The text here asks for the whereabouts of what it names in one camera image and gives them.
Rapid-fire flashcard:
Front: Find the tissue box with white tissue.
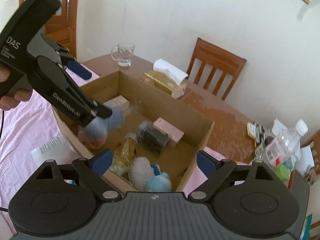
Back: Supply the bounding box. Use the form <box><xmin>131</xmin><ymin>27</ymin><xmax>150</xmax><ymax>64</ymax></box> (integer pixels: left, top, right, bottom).
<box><xmin>143</xmin><ymin>59</ymin><xmax>188</xmax><ymax>99</ymax></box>

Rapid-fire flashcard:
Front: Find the blue white knitted sock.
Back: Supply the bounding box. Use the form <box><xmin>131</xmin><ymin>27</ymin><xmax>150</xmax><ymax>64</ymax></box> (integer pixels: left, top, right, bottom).
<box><xmin>82</xmin><ymin>108</ymin><xmax>124</xmax><ymax>142</ymax></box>

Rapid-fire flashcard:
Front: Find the person's left hand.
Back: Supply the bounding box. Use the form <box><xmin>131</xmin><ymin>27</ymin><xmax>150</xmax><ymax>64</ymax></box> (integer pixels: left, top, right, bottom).
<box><xmin>0</xmin><ymin>67</ymin><xmax>34</xmax><ymax>111</ymax></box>

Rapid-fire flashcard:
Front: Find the clear jar of black clips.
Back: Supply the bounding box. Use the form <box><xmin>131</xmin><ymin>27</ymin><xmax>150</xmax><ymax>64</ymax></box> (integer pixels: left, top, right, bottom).
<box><xmin>136</xmin><ymin>121</ymin><xmax>170</xmax><ymax>154</ymax></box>

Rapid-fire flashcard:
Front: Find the pink small carton box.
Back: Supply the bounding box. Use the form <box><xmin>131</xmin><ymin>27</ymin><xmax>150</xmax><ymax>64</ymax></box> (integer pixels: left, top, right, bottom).
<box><xmin>153</xmin><ymin>118</ymin><xmax>184</xmax><ymax>147</ymax></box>

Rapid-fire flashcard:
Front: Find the beige small carton box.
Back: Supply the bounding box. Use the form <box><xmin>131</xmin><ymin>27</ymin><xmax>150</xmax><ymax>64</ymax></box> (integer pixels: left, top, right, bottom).
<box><xmin>103</xmin><ymin>95</ymin><xmax>130</xmax><ymax>111</ymax></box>

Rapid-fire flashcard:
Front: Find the light blue plush toy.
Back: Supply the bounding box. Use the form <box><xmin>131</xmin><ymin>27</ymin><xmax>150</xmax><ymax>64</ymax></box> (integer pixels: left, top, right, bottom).
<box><xmin>144</xmin><ymin>164</ymin><xmax>172</xmax><ymax>192</ymax></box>

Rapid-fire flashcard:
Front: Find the pink cloth table cover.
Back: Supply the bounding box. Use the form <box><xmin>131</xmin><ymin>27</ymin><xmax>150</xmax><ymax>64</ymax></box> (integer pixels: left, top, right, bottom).
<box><xmin>0</xmin><ymin>63</ymin><xmax>101</xmax><ymax>230</ymax></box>

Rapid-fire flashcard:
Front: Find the clear glass mug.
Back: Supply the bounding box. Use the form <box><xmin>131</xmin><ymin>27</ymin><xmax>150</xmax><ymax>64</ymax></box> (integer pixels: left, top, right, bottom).
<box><xmin>111</xmin><ymin>42</ymin><xmax>136</xmax><ymax>67</ymax></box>

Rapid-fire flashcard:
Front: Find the white sock blue stripe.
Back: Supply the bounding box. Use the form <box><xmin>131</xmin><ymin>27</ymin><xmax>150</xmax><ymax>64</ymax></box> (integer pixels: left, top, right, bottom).
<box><xmin>129</xmin><ymin>157</ymin><xmax>154</xmax><ymax>191</ymax></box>

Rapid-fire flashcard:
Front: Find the clear plastic water bottle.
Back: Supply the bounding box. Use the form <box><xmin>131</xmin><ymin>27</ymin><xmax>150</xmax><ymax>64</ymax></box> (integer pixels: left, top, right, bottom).
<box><xmin>254</xmin><ymin>119</ymin><xmax>308</xmax><ymax>170</ymax></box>

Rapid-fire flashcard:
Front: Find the wooden chair behind table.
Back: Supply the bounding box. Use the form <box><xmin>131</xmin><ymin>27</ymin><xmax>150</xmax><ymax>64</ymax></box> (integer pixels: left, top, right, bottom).
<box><xmin>187</xmin><ymin>38</ymin><xmax>247</xmax><ymax>100</ymax></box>

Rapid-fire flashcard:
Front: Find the brown cardboard box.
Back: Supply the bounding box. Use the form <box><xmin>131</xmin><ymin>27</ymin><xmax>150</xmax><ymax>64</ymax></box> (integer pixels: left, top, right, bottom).
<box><xmin>53</xmin><ymin>71</ymin><xmax>214</xmax><ymax>191</ymax></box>

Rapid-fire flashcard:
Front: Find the white green medical bottle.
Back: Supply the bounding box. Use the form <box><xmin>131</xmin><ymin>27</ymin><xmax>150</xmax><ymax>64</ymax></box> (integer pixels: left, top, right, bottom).
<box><xmin>31</xmin><ymin>134</ymin><xmax>79</xmax><ymax>167</ymax></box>

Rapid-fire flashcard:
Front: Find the wooden chair at right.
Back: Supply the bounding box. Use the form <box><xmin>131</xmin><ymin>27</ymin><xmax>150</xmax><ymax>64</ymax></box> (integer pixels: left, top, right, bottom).
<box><xmin>302</xmin><ymin>129</ymin><xmax>320</xmax><ymax>175</ymax></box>

